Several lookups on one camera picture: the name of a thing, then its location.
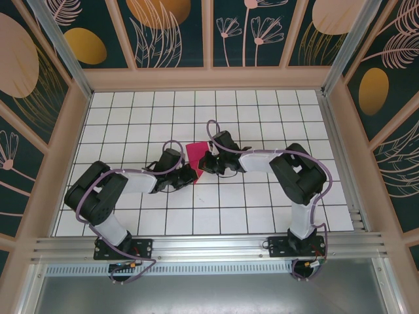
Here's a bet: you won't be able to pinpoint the pink paper sheet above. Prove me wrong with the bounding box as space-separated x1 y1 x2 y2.
184 141 212 185

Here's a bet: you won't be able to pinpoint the grey metal sheet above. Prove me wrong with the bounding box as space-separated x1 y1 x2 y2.
19 273 403 314

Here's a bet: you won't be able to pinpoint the dark side panel pink flower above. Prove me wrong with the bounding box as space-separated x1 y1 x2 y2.
0 97 46 239

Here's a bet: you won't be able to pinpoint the dark side panel pink leaves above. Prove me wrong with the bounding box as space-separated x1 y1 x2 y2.
371 120 419 237

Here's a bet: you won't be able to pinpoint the dark side panel pale circle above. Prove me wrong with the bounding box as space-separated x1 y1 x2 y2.
0 0 73 148

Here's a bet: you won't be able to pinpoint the dark side panel orange oval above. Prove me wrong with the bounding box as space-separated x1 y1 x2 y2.
342 0 419 142

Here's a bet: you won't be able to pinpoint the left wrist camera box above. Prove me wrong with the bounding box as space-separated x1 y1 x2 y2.
158 148 183 173

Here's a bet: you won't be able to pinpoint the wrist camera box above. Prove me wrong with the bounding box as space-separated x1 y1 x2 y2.
211 130 239 153
158 148 183 173

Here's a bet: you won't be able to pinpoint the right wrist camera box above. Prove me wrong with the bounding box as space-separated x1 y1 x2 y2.
211 130 239 153

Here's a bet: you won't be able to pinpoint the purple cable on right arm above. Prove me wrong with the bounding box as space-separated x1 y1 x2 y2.
206 120 333 283

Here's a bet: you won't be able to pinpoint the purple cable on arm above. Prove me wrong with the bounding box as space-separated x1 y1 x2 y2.
75 139 184 286
206 120 333 283

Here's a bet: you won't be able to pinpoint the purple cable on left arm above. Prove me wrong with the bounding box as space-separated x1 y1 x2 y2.
75 139 184 286

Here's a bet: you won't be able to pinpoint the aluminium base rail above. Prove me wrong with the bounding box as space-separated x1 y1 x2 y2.
31 231 392 262

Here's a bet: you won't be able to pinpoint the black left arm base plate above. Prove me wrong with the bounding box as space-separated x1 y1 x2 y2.
94 235 154 261

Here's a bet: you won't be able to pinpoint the perforated metal cable tray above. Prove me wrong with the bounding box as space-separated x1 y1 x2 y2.
44 263 297 276

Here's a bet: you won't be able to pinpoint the small orange cable connector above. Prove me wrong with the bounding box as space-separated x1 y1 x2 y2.
109 260 139 271
302 260 329 270

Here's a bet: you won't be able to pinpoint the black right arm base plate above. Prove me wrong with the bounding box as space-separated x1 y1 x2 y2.
267 234 327 259

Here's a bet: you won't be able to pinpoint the aluminium side rail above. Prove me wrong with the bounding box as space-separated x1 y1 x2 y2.
316 90 367 232

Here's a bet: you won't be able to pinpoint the dark wall panel pink flowers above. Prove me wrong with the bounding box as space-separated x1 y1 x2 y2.
212 0 298 69

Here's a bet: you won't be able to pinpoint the dark wall panel orange circle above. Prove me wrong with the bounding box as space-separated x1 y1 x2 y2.
117 0 206 69

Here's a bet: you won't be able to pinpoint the dark wall panel pale circle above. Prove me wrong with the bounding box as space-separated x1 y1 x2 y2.
287 0 363 68

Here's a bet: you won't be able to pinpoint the dark wall panel orange oval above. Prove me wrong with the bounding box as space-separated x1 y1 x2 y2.
41 0 130 70

